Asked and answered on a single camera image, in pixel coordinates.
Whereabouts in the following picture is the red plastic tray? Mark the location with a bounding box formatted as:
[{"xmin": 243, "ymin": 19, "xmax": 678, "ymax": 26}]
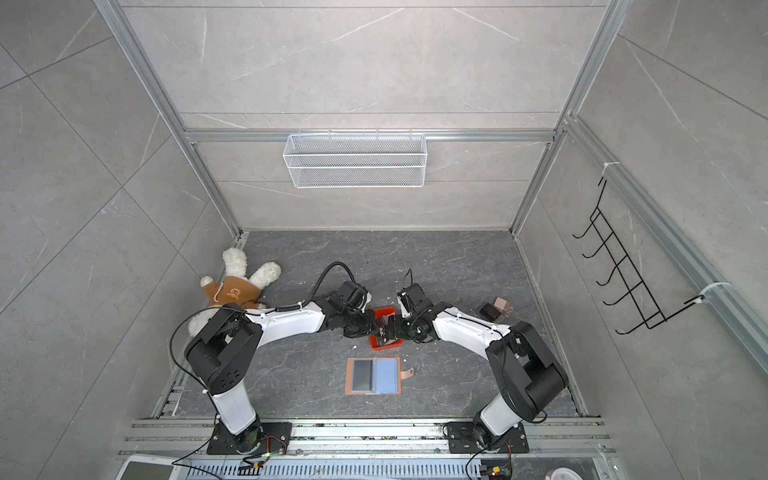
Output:
[{"xmin": 369, "ymin": 306, "xmax": 403, "ymax": 351}]

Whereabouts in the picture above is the tan leather card holder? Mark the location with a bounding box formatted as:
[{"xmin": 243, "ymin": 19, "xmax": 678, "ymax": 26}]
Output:
[{"xmin": 345, "ymin": 358, "xmax": 415, "ymax": 396}]

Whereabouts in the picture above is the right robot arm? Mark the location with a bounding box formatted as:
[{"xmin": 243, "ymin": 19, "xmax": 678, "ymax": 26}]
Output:
[{"xmin": 394, "ymin": 283, "xmax": 569, "ymax": 443}]

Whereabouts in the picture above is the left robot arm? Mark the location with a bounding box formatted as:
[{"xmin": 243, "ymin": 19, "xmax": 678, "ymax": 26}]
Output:
[{"xmin": 184, "ymin": 281, "xmax": 374, "ymax": 436}]

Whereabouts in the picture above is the small black pink box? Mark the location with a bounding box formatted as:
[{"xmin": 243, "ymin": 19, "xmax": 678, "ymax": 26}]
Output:
[{"xmin": 479, "ymin": 297, "xmax": 512, "ymax": 323}]

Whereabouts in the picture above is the white teddy bear brown shirt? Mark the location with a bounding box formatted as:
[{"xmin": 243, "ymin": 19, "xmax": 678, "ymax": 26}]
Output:
[{"xmin": 187, "ymin": 248, "xmax": 282, "ymax": 337}]

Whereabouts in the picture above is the white round object bottom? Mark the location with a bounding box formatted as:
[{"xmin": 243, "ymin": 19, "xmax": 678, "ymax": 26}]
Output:
[{"xmin": 545, "ymin": 467, "xmax": 583, "ymax": 480}]

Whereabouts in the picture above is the white tablet device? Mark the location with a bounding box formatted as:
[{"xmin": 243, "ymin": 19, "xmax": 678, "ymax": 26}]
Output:
[{"xmin": 115, "ymin": 454, "xmax": 181, "ymax": 480}]

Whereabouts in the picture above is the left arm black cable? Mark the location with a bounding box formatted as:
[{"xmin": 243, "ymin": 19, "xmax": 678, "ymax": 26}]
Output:
[{"xmin": 302, "ymin": 260, "xmax": 358, "ymax": 310}]

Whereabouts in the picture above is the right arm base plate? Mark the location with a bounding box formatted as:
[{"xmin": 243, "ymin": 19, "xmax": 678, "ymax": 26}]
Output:
[{"xmin": 443, "ymin": 421, "xmax": 530, "ymax": 454}]

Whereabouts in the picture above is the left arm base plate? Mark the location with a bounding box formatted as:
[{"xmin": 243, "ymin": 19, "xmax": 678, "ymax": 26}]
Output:
[{"xmin": 206, "ymin": 421, "xmax": 293, "ymax": 456}]

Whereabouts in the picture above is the white wire mesh basket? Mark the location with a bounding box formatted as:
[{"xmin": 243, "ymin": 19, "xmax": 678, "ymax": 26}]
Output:
[{"xmin": 283, "ymin": 133, "xmax": 428, "ymax": 188}]

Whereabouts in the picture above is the black wire hook rack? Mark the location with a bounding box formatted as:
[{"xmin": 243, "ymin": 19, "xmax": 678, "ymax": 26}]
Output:
[{"xmin": 571, "ymin": 177, "xmax": 705, "ymax": 336}]

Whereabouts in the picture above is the aluminium rail frame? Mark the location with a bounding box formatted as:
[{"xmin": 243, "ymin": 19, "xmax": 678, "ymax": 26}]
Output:
[{"xmin": 118, "ymin": 417, "xmax": 626, "ymax": 479}]

